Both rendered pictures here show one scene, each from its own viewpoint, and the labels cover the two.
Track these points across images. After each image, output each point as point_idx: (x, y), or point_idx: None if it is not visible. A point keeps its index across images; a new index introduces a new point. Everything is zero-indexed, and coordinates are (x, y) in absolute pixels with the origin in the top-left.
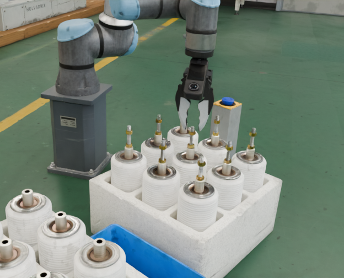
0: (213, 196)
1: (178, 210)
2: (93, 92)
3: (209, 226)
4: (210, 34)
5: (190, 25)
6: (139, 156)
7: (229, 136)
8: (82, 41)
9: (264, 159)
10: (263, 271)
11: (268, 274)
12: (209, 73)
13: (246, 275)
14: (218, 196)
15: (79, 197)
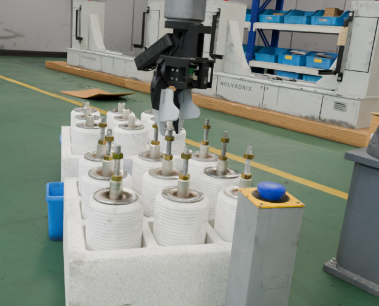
0: (82, 158)
1: None
2: (376, 156)
3: (76, 185)
4: (190, 2)
5: None
6: (197, 158)
7: (232, 252)
8: None
9: (95, 204)
10: (30, 299)
11: (22, 299)
12: (174, 57)
13: (45, 285)
14: (82, 163)
15: None
